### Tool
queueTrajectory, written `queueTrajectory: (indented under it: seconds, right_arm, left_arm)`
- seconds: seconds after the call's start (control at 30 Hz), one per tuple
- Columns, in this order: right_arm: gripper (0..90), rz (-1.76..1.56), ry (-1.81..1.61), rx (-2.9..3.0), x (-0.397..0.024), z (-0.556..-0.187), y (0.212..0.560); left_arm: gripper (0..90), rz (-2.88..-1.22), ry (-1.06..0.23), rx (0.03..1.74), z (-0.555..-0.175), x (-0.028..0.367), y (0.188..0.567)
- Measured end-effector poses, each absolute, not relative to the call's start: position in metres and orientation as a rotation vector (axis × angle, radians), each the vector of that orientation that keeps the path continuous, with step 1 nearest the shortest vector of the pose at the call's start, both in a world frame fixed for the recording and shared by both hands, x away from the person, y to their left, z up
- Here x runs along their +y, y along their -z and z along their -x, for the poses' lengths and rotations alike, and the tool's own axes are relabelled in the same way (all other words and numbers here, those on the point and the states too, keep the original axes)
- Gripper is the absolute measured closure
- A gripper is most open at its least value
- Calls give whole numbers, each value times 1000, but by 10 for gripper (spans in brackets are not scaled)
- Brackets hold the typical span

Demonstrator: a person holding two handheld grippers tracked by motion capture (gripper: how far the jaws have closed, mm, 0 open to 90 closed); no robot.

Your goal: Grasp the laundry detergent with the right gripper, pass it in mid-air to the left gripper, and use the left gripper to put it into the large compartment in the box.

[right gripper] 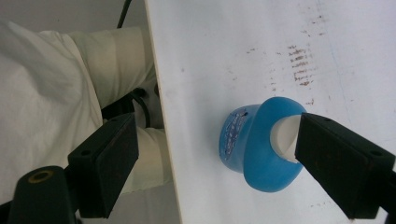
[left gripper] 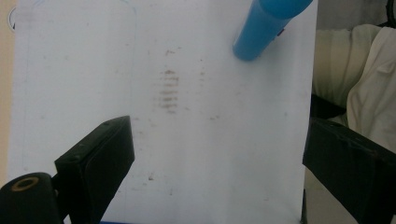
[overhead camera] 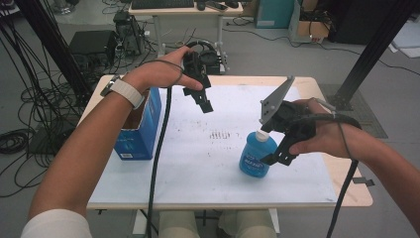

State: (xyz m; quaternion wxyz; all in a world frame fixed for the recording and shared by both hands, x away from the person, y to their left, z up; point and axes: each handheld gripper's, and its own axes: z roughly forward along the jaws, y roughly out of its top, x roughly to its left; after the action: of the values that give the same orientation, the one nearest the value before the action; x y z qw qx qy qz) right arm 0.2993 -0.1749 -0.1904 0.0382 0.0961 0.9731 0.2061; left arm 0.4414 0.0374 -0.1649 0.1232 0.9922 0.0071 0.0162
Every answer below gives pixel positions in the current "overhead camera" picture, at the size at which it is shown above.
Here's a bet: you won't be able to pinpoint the person's right hand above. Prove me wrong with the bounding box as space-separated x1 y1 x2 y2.
288 98 365 160

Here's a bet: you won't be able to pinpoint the blue cardboard box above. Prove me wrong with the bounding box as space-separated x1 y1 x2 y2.
113 86 162 162

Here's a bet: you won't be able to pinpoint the black metal stand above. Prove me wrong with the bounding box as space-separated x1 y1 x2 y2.
14 0 93 103
330 0 420 110

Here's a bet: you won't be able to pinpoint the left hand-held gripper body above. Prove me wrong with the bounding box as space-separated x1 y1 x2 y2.
182 46 222 91

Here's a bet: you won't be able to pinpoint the white paper sheets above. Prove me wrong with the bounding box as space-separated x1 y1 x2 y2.
389 19 420 59

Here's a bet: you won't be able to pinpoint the black computer case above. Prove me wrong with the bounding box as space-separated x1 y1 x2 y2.
68 30 118 77

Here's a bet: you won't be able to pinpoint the blue bottle with white cap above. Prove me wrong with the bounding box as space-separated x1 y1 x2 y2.
239 129 278 179

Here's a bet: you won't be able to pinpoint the bundle of black floor cables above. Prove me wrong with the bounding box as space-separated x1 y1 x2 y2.
0 19 83 199

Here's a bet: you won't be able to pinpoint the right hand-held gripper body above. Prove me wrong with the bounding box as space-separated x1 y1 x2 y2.
259 75 318 141

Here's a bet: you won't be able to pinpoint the person's left hand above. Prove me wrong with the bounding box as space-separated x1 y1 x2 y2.
122 45 204 95

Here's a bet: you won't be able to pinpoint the person's leg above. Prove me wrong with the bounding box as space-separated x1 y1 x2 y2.
217 209 276 238
157 210 201 238

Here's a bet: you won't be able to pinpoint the grey tape strip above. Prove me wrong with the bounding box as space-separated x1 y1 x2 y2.
352 177 375 187

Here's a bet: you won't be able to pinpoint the thin black wrist strap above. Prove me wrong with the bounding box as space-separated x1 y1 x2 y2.
337 122 353 160
142 59 184 85

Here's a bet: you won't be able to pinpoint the long black floor cable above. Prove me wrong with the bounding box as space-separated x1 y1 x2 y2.
222 28 420 77

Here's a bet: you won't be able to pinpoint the white desk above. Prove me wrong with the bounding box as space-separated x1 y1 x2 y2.
128 3 244 75

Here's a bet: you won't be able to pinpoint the white table mat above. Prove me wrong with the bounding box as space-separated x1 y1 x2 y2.
88 83 339 204

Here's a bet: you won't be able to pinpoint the wristwatch with white band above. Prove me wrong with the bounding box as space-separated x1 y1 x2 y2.
99 74 147 110

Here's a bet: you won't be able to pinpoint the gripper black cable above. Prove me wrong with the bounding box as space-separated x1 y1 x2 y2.
146 40 216 238
295 112 364 238

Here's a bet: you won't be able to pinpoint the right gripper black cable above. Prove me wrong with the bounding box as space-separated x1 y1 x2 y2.
295 112 364 238

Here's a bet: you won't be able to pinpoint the teal cardboard box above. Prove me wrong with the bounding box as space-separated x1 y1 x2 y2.
254 0 296 30

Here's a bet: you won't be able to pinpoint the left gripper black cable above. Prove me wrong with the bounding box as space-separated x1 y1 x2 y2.
146 40 216 238

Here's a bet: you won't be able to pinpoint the brown cardboard box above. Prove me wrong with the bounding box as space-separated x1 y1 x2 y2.
288 0 331 44

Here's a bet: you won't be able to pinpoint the black electronic device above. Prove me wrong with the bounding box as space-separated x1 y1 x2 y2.
113 11 147 56

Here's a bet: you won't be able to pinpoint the person's left leg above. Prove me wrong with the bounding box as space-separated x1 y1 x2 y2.
157 210 201 238

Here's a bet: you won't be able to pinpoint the person's right leg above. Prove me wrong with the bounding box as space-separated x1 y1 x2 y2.
217 209 276 238

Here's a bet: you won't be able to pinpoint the black phone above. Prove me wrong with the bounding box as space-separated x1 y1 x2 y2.
206 0 229 12

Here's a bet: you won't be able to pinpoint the black keyboard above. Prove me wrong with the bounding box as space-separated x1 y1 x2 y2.
131 0 196 10

